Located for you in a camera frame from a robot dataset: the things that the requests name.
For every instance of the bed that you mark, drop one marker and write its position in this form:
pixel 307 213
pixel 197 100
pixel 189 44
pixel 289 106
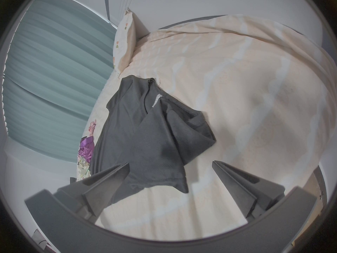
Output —
pixel 250 88

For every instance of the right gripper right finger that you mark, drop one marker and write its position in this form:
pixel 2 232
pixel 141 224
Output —
pixel 237 188

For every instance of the white printed pillow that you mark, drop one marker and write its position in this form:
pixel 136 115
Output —
pixel 125 43

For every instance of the pink garment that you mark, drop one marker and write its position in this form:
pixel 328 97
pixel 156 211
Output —
pixel 92 127

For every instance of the white printed pyjama top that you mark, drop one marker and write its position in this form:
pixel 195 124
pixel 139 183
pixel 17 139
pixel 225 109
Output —
pixel 83 169

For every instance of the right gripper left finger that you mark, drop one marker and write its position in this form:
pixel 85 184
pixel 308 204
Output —
pixel 102 191

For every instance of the blue-green curtain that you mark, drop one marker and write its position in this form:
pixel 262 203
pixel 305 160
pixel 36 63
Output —
pixel 52 62

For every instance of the purple garment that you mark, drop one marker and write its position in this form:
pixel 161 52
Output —
pixel 87 149

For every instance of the black T-shirt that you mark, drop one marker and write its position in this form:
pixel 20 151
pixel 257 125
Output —
pixel 147 146

